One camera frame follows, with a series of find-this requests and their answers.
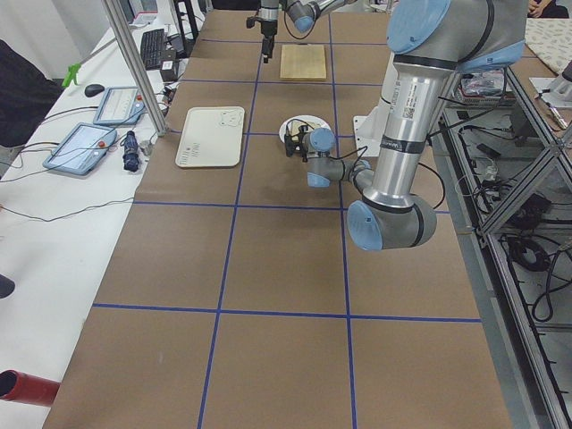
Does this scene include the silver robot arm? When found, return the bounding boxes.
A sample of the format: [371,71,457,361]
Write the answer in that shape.
[284,1,528,251]
[246,0,354,63]

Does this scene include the folded blue umbrella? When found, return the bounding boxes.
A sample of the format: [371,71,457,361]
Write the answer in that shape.
[122,130,139,172]

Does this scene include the cream bear tray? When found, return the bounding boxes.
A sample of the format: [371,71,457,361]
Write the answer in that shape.
[175,106,245,168]

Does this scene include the upper teach pendant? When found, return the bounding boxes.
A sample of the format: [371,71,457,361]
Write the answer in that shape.
[93,87,145,126]

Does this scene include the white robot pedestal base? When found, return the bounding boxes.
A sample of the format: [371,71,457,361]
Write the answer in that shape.
[353,98,391,157]

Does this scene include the black computer mouse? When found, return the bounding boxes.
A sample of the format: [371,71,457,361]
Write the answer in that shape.
[84,84,105,97]

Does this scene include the bread slice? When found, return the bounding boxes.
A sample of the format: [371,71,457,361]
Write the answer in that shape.
[286,118,322,136]

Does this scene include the black keyboard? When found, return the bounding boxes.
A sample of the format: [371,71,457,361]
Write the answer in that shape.
[139,29,165,70]

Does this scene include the white round plate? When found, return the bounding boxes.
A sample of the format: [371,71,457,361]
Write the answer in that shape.
[278,114,331,143]

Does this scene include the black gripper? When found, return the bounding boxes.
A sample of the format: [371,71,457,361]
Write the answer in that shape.
[246,16,278,63]
[284,130,307,162]

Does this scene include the lower teach pendant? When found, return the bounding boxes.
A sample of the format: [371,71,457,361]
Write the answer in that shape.
[43,122,117,176]

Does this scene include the wooden cutting board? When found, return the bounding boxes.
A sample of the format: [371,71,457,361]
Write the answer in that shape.
[280,44,327,81]

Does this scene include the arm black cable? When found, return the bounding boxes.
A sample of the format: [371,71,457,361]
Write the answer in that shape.
[328,147,448,211]

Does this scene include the aluminium frame post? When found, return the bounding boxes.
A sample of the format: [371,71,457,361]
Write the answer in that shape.
[102,0,167,137]

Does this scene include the red fire extinguisher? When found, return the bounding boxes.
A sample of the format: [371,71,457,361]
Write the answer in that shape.
[1,370,60,407]

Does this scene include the teach pendant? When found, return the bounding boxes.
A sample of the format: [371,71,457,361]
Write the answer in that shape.
[43,122,117,176]
[93,87,145,126]

